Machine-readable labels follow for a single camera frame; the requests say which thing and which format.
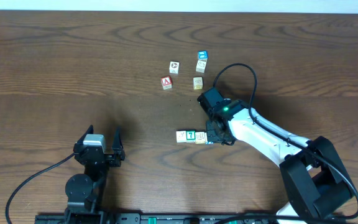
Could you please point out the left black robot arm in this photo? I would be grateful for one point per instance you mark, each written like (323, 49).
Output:
(85, 191)

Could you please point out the plain block beside blue block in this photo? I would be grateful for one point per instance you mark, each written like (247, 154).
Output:
(201, 66)

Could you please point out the yellow sided picture block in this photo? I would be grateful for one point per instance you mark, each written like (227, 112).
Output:
(198, 83)

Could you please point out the green number 7 block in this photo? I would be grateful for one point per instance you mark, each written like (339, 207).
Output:
(190, 136)

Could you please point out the blue sided wooden block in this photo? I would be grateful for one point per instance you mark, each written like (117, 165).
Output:
(208, 141)

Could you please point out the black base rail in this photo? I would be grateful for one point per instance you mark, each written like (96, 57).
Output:
(137, 218)

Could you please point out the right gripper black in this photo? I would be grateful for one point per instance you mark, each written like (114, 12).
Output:
(211, 135)

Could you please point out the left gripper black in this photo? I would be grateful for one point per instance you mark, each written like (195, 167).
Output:
(111, 157)

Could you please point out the blue top wooden block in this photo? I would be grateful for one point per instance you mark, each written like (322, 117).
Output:
(202, 55)

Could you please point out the red letter A block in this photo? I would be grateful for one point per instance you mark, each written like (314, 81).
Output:
(166, 82)

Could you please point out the plain front wooden block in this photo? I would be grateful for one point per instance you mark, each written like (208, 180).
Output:
(181, 136)

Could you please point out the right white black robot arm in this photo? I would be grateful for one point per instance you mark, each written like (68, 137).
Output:
(318, 186)

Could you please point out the soccer ball picture block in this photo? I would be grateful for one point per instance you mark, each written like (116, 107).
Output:
(174, 67)

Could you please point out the gift picture wooden block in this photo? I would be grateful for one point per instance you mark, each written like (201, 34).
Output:
(200, 137)

